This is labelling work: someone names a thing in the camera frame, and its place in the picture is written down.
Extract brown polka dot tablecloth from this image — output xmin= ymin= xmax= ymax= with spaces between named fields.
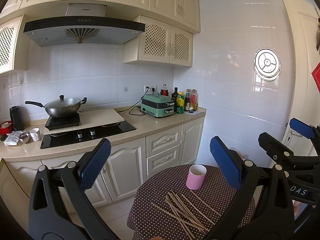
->
xmin=126 ymin=164 xmax=256 ymax=240

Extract wall socket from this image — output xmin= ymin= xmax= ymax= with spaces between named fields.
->
xmin=144 ymin=85 xmax=157 ymax=93

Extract wok with lid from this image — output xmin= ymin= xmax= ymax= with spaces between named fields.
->
xmin=25 ymin=95 xmax=87 ymax=118

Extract lattice cabinet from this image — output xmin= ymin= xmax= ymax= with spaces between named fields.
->
xmin=0 ymin=15 xmax=30 ymax=75
xmin=123 ymin=15 xmax=193 ymax=67

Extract black electric kettle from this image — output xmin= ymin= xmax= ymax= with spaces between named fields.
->
xmin=9 ymin=106 xmax=24 ymax=131

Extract door handle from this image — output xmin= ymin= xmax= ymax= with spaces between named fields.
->
xmin=284 ymin=124 xmax=302 ymax=142

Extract pink cup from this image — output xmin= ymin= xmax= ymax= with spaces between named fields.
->
xmin=186 ymin=164 xmax=207 ymax=190

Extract upper lattice cabinet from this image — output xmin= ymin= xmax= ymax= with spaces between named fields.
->
xmin=123 ymin=15 xmax=193 ymax=67

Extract red container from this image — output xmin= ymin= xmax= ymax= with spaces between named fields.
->
xmin=0 ymin=121 xmax=13 ymax=135

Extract lower kitchen cabinets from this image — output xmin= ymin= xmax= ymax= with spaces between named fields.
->
xmin=1 ymin=113 xmax=204 ymax=229

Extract green yellow bottle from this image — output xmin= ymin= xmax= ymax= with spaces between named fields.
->
xmin=176 ymin=92 xmax=184 ymax=114

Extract white door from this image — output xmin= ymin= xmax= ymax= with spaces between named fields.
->
xmin=281 ymin=0 xmax=319 ymax=156

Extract dark soy sauce bottle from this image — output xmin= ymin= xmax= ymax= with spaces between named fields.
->
xmin=184 ymin=89 xmax=190 ymax=112

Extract small metal bowl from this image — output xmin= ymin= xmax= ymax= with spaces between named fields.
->
xmin=18 ymin=132 xmax=30 ymax=144

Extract beige cutting board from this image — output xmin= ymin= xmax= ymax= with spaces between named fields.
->
xmin=43 ymin=108 xmax=124 ymax=135

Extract left lattice cabinet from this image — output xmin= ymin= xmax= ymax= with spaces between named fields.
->
xmin=0 ymin=15 xmax=30 ymax=75

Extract green electric grill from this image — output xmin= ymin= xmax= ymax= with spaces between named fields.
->
xmin=140 ymin=93 xmax=175 ymax=118

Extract black power cable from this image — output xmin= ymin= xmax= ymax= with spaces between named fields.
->
xmin=122 ymin=87 xmax=151 ymax=116

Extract dark oil bottle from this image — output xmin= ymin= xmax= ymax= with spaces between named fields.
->
xmin=171 ymin=87 xmax=178 ymax=105

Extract black range hood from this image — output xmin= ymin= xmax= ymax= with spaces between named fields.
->
xmin=23 ymin=4 xmax=145 ymax=47

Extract induction cooker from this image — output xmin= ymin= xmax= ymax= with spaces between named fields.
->
xmin=45 ymin=113 xmax=80 ymax=131

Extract white mug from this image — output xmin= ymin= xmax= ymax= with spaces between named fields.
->
xmin=29 ymin=127 xmax=41 ymax=142

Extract red sauce bottle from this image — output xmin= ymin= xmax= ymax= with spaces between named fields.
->
xmin=190 ymin=89 xmax=197 ymax=111

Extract black gas stove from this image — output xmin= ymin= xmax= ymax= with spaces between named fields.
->
xmin=40 ymin=121 xmax=136 ymax=149

